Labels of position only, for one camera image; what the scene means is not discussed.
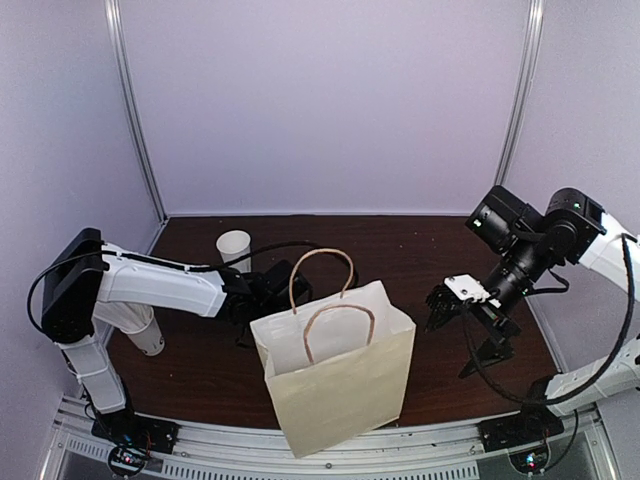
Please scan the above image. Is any brown paper bag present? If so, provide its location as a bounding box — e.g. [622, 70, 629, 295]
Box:
[250, 281, 416, 458]

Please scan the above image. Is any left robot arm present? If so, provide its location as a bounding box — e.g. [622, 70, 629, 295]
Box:
[27, 228, 313, 444]

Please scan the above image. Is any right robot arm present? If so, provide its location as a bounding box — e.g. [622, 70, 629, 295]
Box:
[438, 186, 639, 442]

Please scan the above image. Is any white cup holding straws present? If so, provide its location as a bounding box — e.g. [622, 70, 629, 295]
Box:
[125, 306, 165, 356]

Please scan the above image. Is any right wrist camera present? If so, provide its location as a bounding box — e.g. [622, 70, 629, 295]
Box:
[425, 274, 501, 333]

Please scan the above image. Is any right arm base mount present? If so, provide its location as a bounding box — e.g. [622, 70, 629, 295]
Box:
[478, 408, 564, 476]

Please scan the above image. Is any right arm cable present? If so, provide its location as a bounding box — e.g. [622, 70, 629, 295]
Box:
[462, 232, 640, 407]

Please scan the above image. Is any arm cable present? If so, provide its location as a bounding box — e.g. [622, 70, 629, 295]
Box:
[27, 240, 331, 346]
[462, 232, 640, 407]

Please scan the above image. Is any aluminium front rail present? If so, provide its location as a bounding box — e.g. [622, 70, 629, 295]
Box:
[35, 410, 622, 479]

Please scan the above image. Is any right aluminium frame post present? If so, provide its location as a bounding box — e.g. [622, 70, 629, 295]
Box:
[494, 0, 546, 185]

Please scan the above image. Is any aluminium frame post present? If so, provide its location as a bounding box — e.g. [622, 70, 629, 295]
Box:
[104, 0, 168, 224]
[494, 0, 546, 185]

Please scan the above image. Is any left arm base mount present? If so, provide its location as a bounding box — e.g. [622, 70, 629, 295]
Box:
[91, 410, 179, 478]

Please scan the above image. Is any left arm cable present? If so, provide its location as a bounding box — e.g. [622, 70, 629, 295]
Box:
[27, 240, 331, 346]

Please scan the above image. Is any left aluminium frame post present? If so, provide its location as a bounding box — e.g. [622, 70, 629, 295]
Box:
[104, 0, 168, 224]

